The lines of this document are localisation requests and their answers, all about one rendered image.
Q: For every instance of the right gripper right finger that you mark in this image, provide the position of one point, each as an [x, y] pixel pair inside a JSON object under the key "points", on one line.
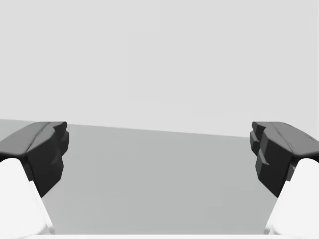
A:
{"points": [[274, 161]]}

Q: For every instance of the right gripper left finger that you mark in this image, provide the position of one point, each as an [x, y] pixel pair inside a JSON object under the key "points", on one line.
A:
{"points": [[42, 159]]}

